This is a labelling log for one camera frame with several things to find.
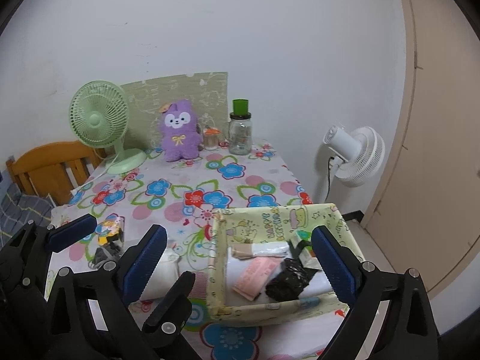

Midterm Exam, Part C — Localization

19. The white and beige cloth roll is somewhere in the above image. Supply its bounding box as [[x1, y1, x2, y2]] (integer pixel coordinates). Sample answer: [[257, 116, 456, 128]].
[[229, 241, 292, 260]]

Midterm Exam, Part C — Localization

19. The yellow cartoon print box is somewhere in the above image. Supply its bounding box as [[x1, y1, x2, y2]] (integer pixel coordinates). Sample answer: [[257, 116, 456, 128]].
[[207, 202, 366, 323]]

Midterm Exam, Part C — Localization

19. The clear plastic bag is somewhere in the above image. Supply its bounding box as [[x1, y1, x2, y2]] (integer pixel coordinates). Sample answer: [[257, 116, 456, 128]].
[[139, 242, 181, 301]]

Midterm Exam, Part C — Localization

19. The green patterned board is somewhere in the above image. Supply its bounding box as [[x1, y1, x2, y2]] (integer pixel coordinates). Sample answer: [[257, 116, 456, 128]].
[[120, 71, 229, 151]]

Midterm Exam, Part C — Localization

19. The green desk fan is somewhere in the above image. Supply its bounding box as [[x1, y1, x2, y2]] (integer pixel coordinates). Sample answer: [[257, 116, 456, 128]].
[[68, 80, 148, 175]]

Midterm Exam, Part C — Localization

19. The grey plaid pillow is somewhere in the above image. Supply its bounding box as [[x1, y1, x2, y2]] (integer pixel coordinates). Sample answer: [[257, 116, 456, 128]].
[[0, 191, 55, 241]]

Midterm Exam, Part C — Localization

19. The glass jar green lid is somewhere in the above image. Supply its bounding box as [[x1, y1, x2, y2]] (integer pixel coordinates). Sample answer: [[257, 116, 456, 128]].
[[225, 99, 254, 155]]

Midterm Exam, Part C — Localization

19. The beige door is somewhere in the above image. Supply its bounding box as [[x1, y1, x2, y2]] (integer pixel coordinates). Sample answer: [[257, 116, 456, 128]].
[[360, 0, 480, 297]]

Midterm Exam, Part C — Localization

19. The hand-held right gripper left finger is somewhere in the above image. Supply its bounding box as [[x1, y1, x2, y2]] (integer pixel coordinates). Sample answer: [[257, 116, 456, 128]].
[[47, 224, 168, 360]]

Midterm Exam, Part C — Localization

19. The small jar orange lid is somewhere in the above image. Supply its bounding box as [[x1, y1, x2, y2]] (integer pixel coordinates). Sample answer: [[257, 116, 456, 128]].
[[202, 125, 220, 151]]

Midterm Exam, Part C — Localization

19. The white fan power cable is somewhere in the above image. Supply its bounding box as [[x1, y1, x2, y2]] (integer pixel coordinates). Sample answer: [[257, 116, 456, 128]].
[[77, 157, 121, 189]]

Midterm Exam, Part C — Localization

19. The black fan cable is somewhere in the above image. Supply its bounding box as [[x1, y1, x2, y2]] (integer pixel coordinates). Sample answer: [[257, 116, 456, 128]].
[[324, 155, 336, 201]]

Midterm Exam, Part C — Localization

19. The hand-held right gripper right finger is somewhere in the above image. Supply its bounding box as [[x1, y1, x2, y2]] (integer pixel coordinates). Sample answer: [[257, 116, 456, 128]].
[[310, 225, 442, 360]]

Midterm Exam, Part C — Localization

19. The black plastic bag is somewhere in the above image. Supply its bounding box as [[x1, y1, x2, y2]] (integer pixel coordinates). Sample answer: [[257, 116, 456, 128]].
[[265, 258, 319, 302]]

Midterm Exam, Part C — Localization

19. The yellow cartoon tissue packet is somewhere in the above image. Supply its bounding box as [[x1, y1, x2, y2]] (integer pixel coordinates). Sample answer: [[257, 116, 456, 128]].
[[95, 215, 126, 248]]

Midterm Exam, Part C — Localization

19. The green white small box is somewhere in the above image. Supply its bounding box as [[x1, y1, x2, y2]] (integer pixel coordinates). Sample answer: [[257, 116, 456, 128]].
[[289, 232, 323, 271]]

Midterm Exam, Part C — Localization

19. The white standing fan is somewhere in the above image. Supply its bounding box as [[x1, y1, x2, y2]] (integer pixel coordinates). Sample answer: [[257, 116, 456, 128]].
[[313, 125, 386, 203]]

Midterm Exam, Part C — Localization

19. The purple plush toy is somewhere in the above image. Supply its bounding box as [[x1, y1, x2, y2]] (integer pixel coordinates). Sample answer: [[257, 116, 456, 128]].
[[159, 99, 203, 163]]

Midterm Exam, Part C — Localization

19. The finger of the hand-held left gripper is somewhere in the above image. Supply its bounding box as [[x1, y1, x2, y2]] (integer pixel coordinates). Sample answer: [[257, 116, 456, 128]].
[[7, 213, 98, 271], [142, 270, 196, 340]]

